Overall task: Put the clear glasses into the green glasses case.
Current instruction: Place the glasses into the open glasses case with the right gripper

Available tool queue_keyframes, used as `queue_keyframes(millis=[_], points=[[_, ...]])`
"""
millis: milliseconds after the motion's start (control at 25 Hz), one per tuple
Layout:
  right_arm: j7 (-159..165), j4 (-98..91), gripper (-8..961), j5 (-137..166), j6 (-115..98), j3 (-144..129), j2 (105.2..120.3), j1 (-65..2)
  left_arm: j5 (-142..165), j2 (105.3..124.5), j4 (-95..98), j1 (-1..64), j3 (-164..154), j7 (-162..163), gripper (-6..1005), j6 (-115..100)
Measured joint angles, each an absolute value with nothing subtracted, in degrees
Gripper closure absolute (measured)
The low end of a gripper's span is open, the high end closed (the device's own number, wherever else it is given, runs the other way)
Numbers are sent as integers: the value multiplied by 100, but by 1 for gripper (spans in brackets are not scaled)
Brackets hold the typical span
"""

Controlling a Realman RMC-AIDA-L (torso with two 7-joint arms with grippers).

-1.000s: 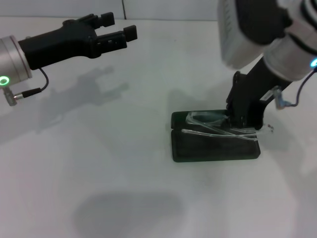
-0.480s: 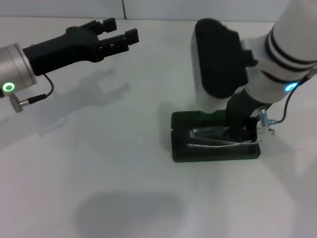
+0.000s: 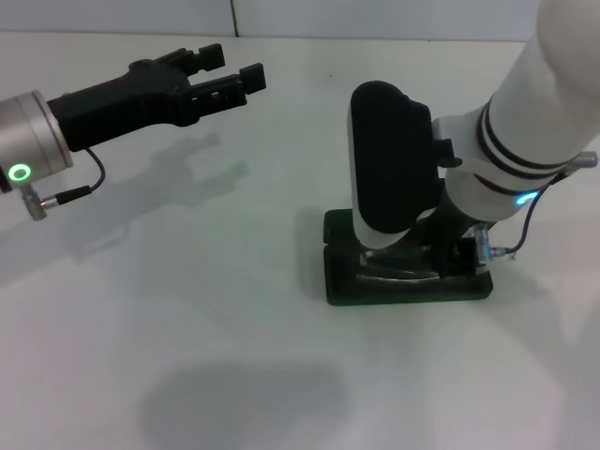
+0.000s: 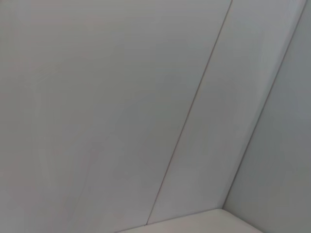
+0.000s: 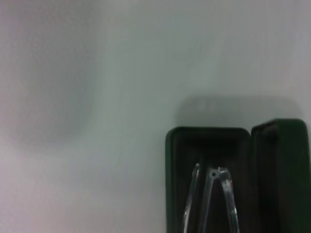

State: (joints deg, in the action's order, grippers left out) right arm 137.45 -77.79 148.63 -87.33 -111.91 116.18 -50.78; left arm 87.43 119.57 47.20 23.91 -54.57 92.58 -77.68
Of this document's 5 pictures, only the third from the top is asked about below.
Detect green glasses case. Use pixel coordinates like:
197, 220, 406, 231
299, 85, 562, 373
322, 208, 496, 308

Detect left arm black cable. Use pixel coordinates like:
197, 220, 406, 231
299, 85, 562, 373
21, 147, 107, 222

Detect clear white glasses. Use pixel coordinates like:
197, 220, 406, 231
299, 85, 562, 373
358, 247, 491, 285

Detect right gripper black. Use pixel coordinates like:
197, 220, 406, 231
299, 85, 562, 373
397, 196, 479, 279

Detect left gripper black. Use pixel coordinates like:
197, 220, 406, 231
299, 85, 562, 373
46, 42, 269, 153

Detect right arm dark cable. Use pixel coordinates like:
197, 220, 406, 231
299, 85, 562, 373
489, 149, 600, 262

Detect right gripper silver connector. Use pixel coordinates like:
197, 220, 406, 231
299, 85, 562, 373
472, 224, 494, 264

